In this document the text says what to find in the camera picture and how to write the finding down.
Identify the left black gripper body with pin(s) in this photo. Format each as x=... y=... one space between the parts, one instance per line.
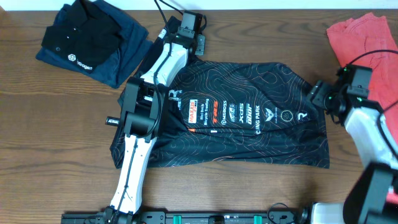
x=200 y=45

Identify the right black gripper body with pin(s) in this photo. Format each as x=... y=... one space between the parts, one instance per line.
x=324 y=96

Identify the black printed cycling jersey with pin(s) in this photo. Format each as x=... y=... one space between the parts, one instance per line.
x=221 y=111

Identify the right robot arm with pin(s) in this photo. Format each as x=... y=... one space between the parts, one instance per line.
x=370 y=199

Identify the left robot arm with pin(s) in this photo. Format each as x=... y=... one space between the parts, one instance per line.
x=143 y=114

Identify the folded navy blue shirt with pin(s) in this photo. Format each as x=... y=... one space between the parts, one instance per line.
x=122 y=62

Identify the red t-shirt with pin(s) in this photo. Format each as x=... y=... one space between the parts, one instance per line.
x=368 y=42

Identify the folded black polo shirt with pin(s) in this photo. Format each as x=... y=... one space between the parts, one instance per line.
x=86 y=37

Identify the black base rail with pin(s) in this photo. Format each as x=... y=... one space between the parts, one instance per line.
x=283 y=217

